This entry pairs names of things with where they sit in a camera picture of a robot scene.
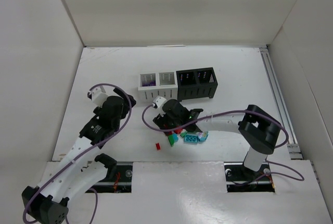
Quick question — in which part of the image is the red rounded lego brick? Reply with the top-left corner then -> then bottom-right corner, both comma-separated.
174,128 -> 183,134

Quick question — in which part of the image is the purple lego brick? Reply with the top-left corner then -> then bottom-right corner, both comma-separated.
142,82 -> 156,87

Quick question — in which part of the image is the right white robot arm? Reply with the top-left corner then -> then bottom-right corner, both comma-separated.
153,96 -> 281,172

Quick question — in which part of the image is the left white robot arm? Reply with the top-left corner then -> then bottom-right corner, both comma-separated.
21,85 -> 136,223

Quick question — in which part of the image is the small green lego piece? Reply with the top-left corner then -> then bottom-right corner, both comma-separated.
180,131 -> 187,138

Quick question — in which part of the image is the green and blue lego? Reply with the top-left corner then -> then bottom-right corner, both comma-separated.
168,133 -> 178,147

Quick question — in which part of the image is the cyan flat lego brick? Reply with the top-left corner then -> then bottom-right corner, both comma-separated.
183,134 -> 199,144

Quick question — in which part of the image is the white double container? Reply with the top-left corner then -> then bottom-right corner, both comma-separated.
138,71 -> 178,103

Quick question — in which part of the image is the cyan printed round lego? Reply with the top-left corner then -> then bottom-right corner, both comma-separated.
197,132 -> 209,143

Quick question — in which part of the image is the black double container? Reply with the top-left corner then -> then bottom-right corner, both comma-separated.
176,67 -> 218,102

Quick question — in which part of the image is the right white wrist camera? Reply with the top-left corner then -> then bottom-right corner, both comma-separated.
152,96 -> 167,109

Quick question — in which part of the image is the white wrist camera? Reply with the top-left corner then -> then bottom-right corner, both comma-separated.
87,88 -> 108,107
152,96 -> 167,109

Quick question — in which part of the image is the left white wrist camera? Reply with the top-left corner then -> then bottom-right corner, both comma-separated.
87,88 -> 108,107

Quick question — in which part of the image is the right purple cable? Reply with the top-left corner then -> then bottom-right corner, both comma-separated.
142,104 -> 305,182

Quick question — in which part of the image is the purple cable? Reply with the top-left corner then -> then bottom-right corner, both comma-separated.
22,83 -> 132,224
142,104 -> 305,182

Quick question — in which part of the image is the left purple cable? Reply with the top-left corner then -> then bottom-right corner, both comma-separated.
22,83 -> 132,224

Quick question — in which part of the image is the aluminium rail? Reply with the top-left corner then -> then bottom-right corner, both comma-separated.
259,47 -> 303,160

